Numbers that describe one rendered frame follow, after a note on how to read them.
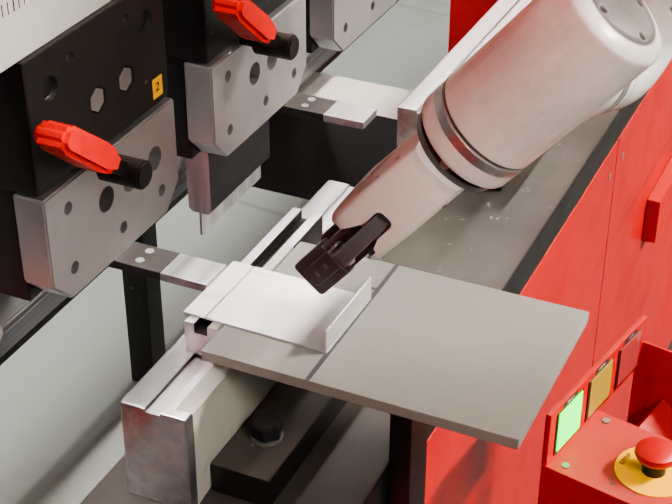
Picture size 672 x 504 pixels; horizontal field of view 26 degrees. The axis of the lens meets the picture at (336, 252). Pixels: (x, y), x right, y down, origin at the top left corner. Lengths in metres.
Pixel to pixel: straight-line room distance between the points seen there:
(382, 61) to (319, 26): 2.81
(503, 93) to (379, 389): 0.26
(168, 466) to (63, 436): 1.52
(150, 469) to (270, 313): 0.16
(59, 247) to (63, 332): 2.06
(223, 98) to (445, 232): 0.56
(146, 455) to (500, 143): 0.39
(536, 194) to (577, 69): 0.68
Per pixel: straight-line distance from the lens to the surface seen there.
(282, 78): 1.11
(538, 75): 0.96
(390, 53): 4.05
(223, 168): 1.13
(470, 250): 1.51
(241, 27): 0.97
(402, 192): 1.03
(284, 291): 1.21
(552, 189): 1.63
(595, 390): 1.43
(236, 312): 1.19
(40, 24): 0.83
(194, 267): 1.24
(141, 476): 1.20
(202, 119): 1.03
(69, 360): 2.86
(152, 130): 0.95
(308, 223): 1.31
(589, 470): 1.39
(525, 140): 0.99
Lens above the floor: 1.68
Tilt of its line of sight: 32 degrees down
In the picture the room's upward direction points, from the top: straight up
